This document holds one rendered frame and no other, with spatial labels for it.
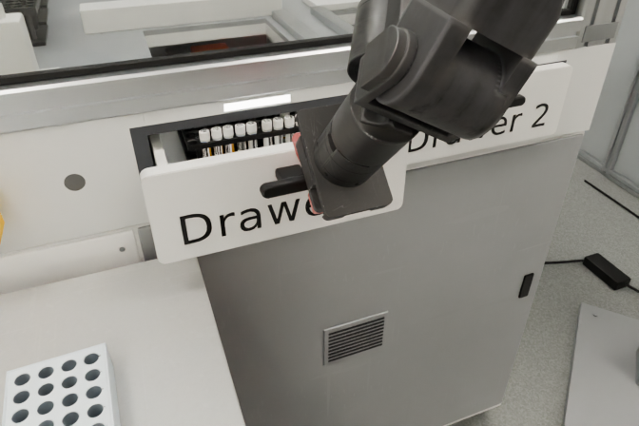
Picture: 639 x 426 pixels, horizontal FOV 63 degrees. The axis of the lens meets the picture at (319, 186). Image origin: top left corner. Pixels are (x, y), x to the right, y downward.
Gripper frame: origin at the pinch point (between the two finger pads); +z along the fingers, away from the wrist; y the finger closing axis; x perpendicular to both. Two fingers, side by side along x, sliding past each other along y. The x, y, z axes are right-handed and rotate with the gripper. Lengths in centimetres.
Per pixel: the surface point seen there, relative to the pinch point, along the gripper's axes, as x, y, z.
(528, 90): -35.8, 8.8, 6.1
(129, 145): 17.7, 10.9, 7.2
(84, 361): 25.4, -10.8, 3.2
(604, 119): -170, 31, 116
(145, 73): 14.6, 16.1, 1.2
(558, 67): -40.5, 10.6, 4.1
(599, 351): -89, -43, 75
